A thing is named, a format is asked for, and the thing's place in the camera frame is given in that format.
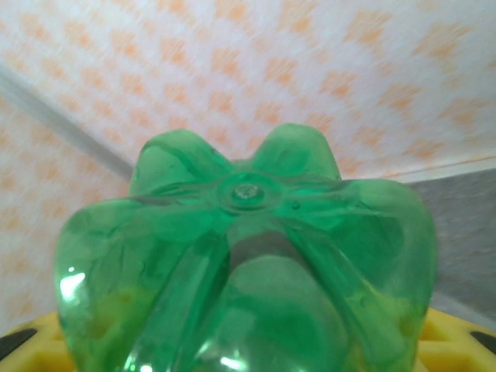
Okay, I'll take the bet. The green plastic bottle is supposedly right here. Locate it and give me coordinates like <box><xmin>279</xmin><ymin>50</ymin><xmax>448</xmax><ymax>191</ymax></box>
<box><xmin>53</xmin><ymin>122</ymin><xmax>438</xmax><ymax>372</ymax></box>

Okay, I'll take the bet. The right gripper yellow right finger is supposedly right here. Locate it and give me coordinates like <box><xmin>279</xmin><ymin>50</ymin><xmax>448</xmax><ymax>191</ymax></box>
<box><xmin>414</xmin><ymin>308</ymin><xmax>496</xmax><ymax>372</ymax></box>

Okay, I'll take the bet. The aluminium back frame rail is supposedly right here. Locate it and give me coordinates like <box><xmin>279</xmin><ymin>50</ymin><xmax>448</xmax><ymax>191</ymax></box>
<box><xmin>336</xmin><ymin>153</ymin><xmax>496</xmax><ymax>185</ymax></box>

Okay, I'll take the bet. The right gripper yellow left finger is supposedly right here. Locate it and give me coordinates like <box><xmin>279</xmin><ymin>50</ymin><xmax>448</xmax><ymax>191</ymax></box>
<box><xmin>0</xmin><ymin>312</ymin><xmax>74</xmax><ymax>372</ymax></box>

